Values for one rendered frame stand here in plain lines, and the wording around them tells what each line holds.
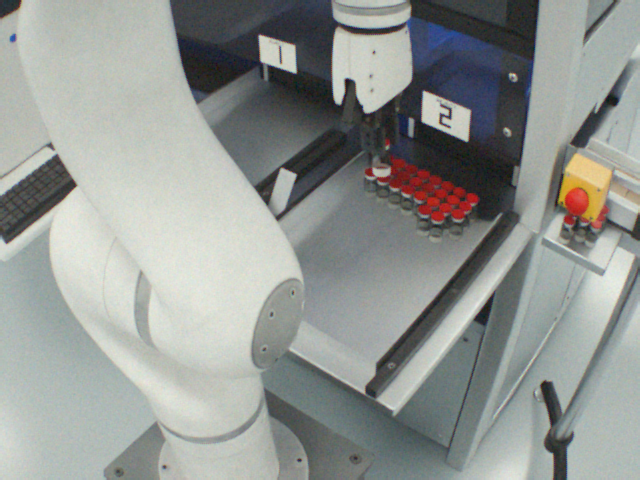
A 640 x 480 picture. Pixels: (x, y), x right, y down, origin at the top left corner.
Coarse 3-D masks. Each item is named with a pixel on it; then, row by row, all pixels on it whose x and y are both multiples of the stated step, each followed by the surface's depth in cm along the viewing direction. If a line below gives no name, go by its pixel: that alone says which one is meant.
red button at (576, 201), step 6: (570, 192) 92; (576, 192) 91; (582, 192) 91; (570, 198) 92; (576, 198) 91; (582, 198) 91; (570, 204) 92; (576, 204) 92; (582, 204) 91; (588, 204) 92; (570, 210) 93; (576, 210) 92; (582, 210) 92
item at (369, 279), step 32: (352, 160) 113; (320, 192) 109; (352, 192) 112; (288, 224) 105; (320, 224) 107; (352, 224) 107; (384, 224) 107; (416, 224) 107; (480, 224) 106; (320, 256) 103; (352, 256) 102; (384, 256) 102; (416, 256) 102; (448, 256) 102; (320, 288) 98; (352, 288) 98; (384, 288) 98; (416, 288) 98; (448, 288) 96; (320, 320) 94; (352, 320) 94; (384, 320) 94; (416, 320) 90; (352, 352) 87; (384, 352) 86
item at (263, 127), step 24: (216, 96) 130; (240, 96) 134; (264, 96) 134; (288, 96) 133; (216, 120) 128; (240, 120) 128; (264, 120) 128; (288, 120) 127; (312, 120) 127; (336, 120) 127; (240, 144) 123; (264, 144) 122; (288, 144) 122; (312, 144) 117; (240, 168) 118; (264, 168) 117; (288, 168) 115
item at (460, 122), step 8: (424, 96) 104; (432, 96) 103; (424, 104) 105; (432, 104) 104; (448, 104) 102; (424, 112) 106; (432, 112) 105; (440, 112) 104; (448, 112) 103; (456, 112) 102; (464, 112) 101; (424, 120) 107; (432, 120) 106; (448, 120) 104; (456, 120) 103; (464, 120) 102; (440, 128) 106; (448, 128) 105; (456, 128) 104; (464, 128) 103; (456, 136) 105; (464, 136) 104
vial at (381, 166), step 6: (372, 156) 82; (378, 156) 82; (384, 156) 82; (372, 162) 83; (378, 162) 82; (384, 162) 82; (390, 162) 83; (378, 168) 83; (384, 168) 83; (390, 168) 83; (378, 174) 83; (384, 174) 83
